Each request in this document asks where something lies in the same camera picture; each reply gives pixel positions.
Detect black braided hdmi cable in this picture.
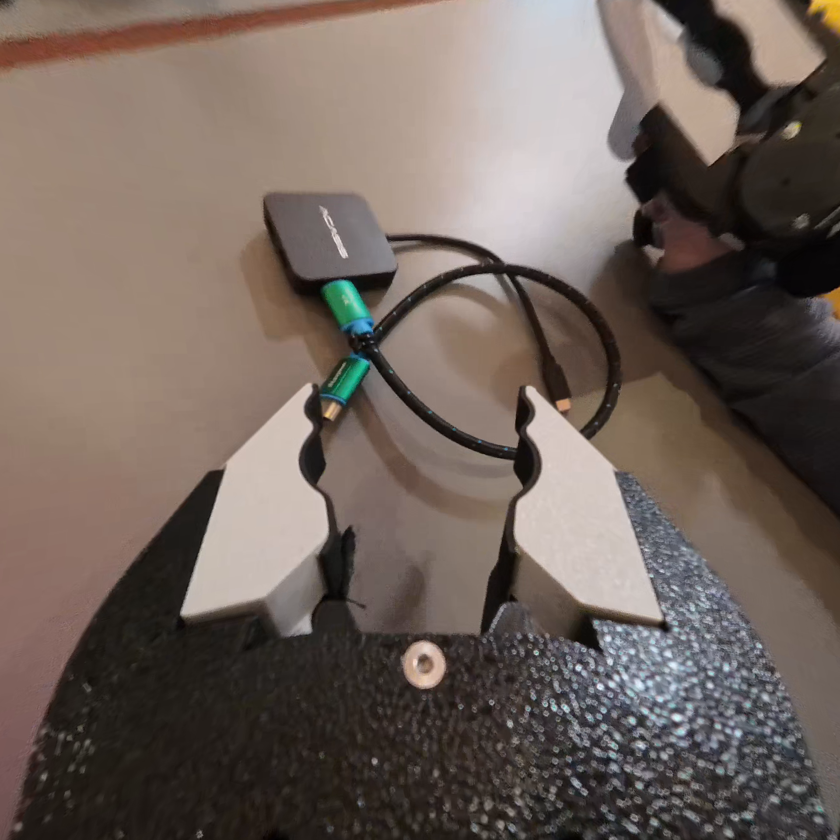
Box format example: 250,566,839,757
318,261,623,460

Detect person's right hand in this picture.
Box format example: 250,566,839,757
646,197,746,273

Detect thin black hub cable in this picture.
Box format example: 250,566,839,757
386,233,573,416

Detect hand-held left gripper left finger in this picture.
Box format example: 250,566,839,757
179,382,342,639

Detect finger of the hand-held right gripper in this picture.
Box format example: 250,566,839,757
600,0,809,166
712,0,828,91

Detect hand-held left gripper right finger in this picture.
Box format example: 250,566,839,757
505,385,666,643

